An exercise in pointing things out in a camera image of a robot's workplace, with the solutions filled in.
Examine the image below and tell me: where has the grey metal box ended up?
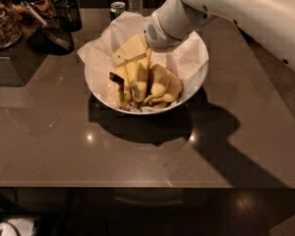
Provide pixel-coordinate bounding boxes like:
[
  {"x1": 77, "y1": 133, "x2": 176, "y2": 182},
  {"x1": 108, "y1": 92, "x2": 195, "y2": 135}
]
[{"x1": 0, "y1": 28, "x2": 48, "y2": 87}]

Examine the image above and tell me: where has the white bowl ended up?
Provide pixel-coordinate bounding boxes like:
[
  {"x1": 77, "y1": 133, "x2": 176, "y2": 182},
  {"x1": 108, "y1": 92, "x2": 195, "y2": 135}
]
[{"x1": 84, "y1": 16, "x2": 209, "y2": 116}]

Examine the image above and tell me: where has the tall yellow banana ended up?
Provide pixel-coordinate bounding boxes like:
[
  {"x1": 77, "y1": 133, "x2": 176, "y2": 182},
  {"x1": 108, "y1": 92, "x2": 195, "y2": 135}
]
[{"x1": 131, "y1": 81, "x2": 148, "y2": 102}]

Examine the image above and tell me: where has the curved yellow banana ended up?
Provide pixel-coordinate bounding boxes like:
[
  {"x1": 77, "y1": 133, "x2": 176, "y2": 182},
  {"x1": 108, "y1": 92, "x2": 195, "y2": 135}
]
[
  {"x1": 144, "y1": 63, "x2": 169, "y2": 104},
  {"x1": 149, "y1": 70, "x2": 183, "y2": 105}
]

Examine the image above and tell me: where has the black scoop tray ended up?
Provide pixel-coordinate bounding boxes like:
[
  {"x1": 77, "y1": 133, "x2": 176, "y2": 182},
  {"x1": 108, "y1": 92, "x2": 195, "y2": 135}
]
[{"x1": 41, "y1": 28, "x2": 75, "y2": 55}]

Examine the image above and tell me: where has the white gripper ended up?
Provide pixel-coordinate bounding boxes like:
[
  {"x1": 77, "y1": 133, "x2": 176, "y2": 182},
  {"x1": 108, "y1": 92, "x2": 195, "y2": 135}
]
[{"x1": 112, "y1": 10, "x2": 187, "y2": 82}]

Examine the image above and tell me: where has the right curved yellow banana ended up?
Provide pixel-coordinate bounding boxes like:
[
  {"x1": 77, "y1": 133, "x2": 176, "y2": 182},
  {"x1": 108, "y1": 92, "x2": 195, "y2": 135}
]
[{"x1": 149, "y1": 70, "x2": 183, "y2": 105}]

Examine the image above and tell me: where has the glass snack jar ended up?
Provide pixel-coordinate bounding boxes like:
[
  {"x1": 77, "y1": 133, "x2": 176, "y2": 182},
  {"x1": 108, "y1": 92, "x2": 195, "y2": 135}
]
[{"x1": 20, "y1": 0, "x2": 57, "y2": 28}]

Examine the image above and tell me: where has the black mesh cup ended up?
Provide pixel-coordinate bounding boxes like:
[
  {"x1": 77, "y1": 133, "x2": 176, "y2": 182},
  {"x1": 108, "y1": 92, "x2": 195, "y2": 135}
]
[{"x1": 55, "y1": 0, "x2": 83, "y2": 31}]

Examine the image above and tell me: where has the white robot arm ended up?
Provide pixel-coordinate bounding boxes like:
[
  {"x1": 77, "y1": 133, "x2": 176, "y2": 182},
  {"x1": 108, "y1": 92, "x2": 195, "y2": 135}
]
[{"x1": 143, "y1": 0, "x2": 295, "y2": 73}]

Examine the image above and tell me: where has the white paper liner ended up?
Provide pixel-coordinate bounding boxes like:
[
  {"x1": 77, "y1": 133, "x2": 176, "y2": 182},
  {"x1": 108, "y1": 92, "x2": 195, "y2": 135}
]
[{"x1": 77, "y1": 11, "x2": 209, "y2": 113}]

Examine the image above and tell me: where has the white cloth under table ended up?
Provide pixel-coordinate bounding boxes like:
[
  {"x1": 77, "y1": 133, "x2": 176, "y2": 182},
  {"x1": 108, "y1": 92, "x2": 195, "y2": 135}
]
[{"x1": 0, "y1": 217, "x2": 38, "y2": 236}]

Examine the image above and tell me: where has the green soda can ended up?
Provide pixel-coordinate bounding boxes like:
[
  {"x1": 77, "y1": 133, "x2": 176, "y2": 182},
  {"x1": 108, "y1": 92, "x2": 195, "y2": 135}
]
[{"x1": 110, "y1": 1, "x2": 126, "y2": 20}]

